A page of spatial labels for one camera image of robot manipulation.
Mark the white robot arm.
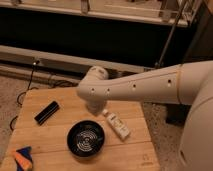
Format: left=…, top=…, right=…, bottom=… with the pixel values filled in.
left=77, top=60, right=213, bottom=171

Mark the white tube bottle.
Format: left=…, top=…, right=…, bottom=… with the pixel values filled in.
left=102, top=109, right=130, bottom=141

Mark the black bowl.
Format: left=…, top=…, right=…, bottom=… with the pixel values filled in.
left=67, top=120, right=105, bottom=158

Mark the black rectangular box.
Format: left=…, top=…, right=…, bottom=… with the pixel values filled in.
left=34, top=101, right=59, bottom=125

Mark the metal pole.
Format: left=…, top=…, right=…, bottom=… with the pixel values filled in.
left=155, top=0, right=187, bottom=68

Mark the orange and blue sponge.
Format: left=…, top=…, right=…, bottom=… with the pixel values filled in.
left=13, top=146, right=33, bottom=171

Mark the black cable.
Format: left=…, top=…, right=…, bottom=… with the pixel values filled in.
left=9, top=59, right=41, bottom=132

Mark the wooden shelf frame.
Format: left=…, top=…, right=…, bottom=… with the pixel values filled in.
left=0, top=0, right=202, bottom=27

